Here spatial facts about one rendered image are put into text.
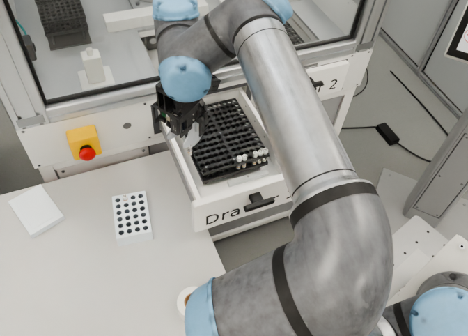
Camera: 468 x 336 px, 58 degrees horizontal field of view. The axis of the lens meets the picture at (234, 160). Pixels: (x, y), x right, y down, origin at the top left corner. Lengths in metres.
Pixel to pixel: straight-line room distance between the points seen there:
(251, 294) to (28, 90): 0.76
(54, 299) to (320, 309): 0.75
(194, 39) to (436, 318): 0.58
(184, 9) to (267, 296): 0.46
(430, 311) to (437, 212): 1.33
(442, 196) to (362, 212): 1.60
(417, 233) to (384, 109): 1.56
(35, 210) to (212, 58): 0.70
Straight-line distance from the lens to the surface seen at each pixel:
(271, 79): 0.51
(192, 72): 0.62
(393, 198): 2.20
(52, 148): 1.17
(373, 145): 2.45
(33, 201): 1.19
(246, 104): 1.19
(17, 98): 1.06
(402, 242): 1.17
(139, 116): 1.14
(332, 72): 1.32
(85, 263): 1.08
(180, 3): 0.71
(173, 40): 0.66
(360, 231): 0.41
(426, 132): 2.65
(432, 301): 0.79
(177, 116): 0.83
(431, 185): 1.97
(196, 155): 1.08
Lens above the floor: 1.70
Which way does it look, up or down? 50 degrees down
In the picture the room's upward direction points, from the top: 5 degrees clockwise
